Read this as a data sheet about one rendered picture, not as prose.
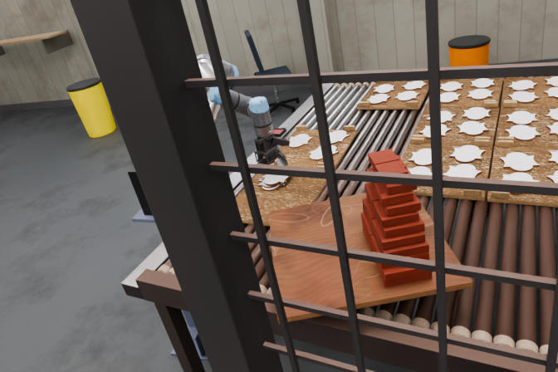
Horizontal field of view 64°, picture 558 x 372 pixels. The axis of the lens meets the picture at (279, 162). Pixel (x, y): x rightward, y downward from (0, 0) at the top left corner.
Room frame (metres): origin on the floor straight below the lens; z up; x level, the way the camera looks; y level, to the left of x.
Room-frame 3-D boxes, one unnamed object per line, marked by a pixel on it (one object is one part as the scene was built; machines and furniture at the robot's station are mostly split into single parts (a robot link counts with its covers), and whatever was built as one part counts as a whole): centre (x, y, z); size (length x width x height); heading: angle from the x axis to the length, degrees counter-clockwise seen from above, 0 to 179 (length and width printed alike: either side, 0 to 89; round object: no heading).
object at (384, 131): (1.84, -0.43, 0.90); 1.95 x 0.05 x 0.05; 148
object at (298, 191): (1.63, 0.03, 0.93); 0.41 x 0.35 x 0.02; 149
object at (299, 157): (1.99, -0.18, 0.93); 0.41 x 0.35 x 0.02; 150
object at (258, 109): (1.71, 0.03, 1.28); 0.09 x 0.08 x 0.11; 25
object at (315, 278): (1.08, -0.17, 1.03); 0.50 x 0.50 x 0.02; 88
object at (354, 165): (1.87, -0.38, 0.90); 1.95 x 0.05 x 0.05; 148
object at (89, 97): (5.75, 2.21, 0.34); 0.44 x 0.43 x 0.68; 157
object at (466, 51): (4.24, -2.06, 0.31); 0.38 x 0.38 x 0.62
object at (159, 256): (2.14, 0.06, 0.89); 2.08 x 0.08 x 0.06; 148
